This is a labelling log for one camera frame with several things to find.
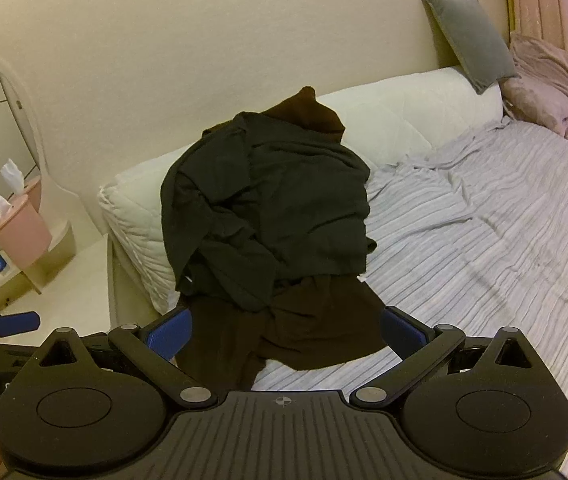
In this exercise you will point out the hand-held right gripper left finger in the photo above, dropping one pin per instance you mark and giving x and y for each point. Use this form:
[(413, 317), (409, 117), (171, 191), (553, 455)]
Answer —
[(168, 335)]

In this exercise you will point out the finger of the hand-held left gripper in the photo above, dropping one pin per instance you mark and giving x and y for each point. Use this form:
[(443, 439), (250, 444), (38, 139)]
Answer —
[(13, 323)]

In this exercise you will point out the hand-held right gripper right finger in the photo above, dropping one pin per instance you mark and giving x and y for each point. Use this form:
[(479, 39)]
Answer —
[(404, 334)]

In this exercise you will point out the brown garment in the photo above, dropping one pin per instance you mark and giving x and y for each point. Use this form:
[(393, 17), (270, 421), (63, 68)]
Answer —
[(324, 320)]

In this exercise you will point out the dark green shirt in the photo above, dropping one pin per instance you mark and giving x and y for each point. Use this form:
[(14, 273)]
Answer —
[(274, 200)]

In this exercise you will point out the white vanity table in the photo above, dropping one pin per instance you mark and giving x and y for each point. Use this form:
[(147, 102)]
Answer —
[(73, 280)]

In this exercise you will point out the pink tissue box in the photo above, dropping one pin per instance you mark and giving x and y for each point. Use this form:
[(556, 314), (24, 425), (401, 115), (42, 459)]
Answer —
[(21, 240)]

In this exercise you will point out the striped grey bed sheet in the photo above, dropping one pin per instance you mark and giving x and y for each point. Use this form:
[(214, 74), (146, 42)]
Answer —
[(489, 260)]

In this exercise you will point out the white framed mirror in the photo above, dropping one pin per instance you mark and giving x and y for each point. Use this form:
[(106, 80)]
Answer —
[(23, 105)]

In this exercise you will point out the white quilted bolster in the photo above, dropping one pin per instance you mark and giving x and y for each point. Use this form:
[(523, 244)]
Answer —
[(404, 110)]

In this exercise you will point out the pink pillow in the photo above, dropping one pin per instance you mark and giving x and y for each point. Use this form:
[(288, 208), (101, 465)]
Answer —
[(544, 80)]

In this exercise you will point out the grey cushion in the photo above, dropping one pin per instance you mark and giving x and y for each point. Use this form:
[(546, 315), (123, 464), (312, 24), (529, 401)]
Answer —
[(469, 40)]

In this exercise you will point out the cream bed frame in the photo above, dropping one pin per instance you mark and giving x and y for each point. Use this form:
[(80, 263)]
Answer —
[(133, 295)]

